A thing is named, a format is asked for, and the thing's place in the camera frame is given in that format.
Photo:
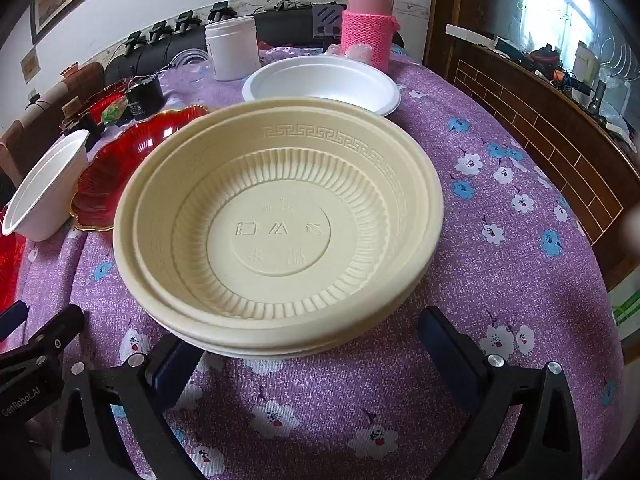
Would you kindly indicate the purple floral tablecloth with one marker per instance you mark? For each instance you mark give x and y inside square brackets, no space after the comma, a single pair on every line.
[500,285]

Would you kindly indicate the black sofa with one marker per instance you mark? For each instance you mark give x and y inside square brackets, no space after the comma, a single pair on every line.
[290,27]

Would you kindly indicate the brown sofa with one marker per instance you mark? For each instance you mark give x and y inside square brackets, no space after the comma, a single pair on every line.
[45,105]

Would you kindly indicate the wooden brick-pattern cabinet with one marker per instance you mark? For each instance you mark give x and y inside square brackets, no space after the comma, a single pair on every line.
[540,125]

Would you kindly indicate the green snack packet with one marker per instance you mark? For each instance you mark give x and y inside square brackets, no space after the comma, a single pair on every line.
[112,113]

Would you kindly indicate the red glass plate gold rim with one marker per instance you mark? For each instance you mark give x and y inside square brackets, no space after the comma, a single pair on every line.
[125,170]

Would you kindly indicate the wall socket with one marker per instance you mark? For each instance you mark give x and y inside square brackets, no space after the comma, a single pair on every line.
[35,96]

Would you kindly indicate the clear plastic bag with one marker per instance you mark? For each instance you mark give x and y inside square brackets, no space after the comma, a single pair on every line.
[356,52]

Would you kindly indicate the white foam plate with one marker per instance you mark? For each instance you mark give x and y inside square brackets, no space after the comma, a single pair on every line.
[320,80]

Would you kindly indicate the clear glass jar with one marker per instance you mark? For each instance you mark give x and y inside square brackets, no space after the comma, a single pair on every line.
[192,67]

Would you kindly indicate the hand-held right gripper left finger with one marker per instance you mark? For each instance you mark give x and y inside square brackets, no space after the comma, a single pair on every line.
[170,362]

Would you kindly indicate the pink thermos with knit sleeve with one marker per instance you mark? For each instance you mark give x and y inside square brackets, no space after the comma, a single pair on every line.
[367,27]

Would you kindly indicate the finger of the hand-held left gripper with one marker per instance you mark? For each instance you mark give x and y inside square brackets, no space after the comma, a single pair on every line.
[12,320]
[55,332]

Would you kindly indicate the black clamp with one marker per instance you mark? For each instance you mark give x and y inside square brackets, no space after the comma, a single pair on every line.
[220,10]
[187,21]
[134,41]
[160,31]

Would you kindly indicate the white plastic jar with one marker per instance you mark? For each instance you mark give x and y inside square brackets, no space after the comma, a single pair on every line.
[232,50]

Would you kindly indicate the white paper bowl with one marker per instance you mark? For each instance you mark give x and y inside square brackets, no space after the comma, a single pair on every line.
[45,190]

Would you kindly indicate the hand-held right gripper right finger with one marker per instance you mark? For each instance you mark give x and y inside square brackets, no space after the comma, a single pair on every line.
[450,345]

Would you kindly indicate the grey slotted stand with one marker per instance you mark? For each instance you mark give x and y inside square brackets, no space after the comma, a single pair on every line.
[327,19]

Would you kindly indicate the black jar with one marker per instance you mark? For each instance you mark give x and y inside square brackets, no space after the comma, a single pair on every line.
[145,96]

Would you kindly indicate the small wall notice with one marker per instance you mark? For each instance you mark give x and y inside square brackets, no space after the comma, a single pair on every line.
[30,64]

